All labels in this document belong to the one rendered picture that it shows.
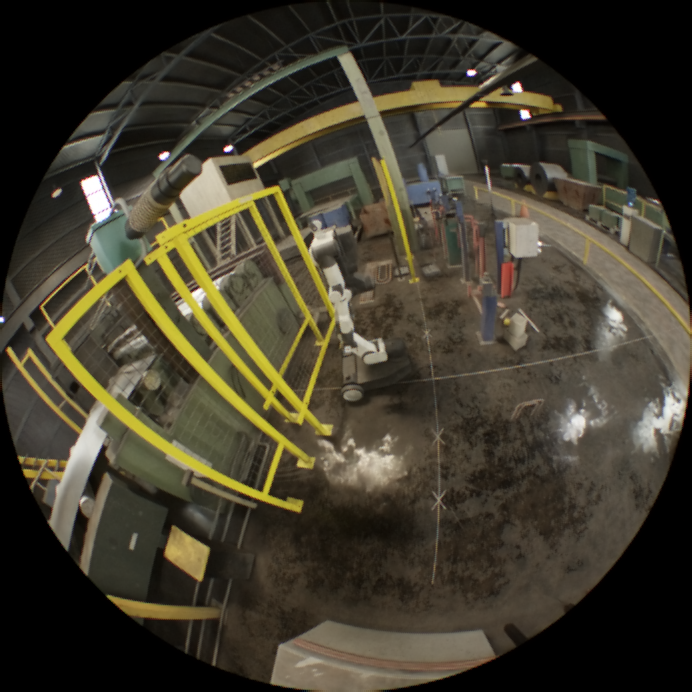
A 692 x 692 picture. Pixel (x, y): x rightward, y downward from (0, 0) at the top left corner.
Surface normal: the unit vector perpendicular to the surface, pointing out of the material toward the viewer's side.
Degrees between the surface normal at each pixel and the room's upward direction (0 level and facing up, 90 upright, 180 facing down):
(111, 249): 90
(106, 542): 90
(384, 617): 0
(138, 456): 90
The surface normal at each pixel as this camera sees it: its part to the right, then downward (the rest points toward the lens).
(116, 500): 0.93, -0.13
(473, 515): -0.33, -0.71
